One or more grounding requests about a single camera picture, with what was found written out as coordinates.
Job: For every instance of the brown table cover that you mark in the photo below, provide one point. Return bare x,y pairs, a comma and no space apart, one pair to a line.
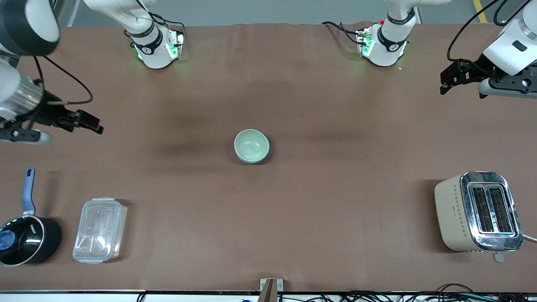
293,218

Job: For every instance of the clear plastic food container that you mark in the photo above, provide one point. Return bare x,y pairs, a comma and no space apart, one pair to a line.
100,230

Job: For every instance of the light green bowl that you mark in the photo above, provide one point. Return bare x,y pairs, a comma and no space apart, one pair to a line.
251,144

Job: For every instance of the beige and chrome toaster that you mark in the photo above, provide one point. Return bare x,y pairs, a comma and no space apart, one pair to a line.
457,214

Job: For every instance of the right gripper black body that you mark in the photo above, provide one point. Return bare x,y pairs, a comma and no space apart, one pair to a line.
47,114

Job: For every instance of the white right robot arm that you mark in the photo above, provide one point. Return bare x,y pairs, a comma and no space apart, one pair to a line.
155,50

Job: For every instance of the metal bracket with wooden strip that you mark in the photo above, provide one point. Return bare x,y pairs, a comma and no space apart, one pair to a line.
270,287

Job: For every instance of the light blue bowl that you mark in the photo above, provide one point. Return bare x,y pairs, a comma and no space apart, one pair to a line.
251,161

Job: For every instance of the glass saucepan lid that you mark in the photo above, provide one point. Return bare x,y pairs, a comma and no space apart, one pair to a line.
23,241

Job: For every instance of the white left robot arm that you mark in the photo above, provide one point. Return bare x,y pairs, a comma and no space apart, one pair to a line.
388,46

